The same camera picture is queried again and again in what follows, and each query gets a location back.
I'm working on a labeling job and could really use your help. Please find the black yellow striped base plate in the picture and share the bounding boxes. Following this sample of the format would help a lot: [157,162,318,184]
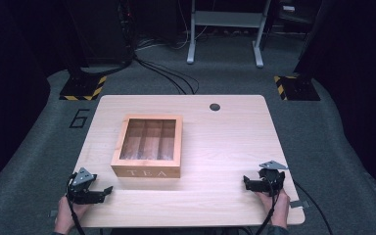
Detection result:
[272,74,321,102]
[59,74,108,102]

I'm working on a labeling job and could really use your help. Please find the wooden tea box glass lid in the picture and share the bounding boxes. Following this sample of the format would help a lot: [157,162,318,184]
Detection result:
[110,114,184,179]

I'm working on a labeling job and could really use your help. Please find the white metal stand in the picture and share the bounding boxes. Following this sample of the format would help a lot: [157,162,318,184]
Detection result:
[186,0,273,69]

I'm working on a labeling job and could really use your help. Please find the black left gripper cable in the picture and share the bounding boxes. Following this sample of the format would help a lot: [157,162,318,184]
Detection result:
[66,172,86,235]

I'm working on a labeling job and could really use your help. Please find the black cable beside table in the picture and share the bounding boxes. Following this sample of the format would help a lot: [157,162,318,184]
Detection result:
[293,179,335,235]

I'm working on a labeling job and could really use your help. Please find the person's left hand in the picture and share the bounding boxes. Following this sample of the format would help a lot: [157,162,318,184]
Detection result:
[54,195,90,235]

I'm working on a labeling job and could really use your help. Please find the person's right hand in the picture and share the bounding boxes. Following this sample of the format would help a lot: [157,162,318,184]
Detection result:
[255,188,291,230]

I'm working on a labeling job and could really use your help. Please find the dark cabinet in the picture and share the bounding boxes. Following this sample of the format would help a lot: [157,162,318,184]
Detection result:
[64,0,135,68]

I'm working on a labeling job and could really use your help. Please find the dark curtain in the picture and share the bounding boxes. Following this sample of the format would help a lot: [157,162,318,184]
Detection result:
[0,0,67,199]
[293,0,376,185]

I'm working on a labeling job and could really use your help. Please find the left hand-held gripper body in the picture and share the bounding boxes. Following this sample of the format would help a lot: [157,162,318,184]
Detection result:
[66,166,100,206]

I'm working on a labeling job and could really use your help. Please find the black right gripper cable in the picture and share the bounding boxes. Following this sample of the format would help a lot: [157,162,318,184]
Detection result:
[254,190,282,235]

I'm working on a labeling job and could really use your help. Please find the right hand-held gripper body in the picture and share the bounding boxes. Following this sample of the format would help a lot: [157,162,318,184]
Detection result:
[258,160,289,198]

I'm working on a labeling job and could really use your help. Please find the black floor cables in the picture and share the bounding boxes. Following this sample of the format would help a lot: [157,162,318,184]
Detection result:
[132,53,201,96]

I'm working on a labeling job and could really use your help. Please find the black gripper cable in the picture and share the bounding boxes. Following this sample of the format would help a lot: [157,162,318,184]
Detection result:
[254,190,282,235]
[66,172,86,235]

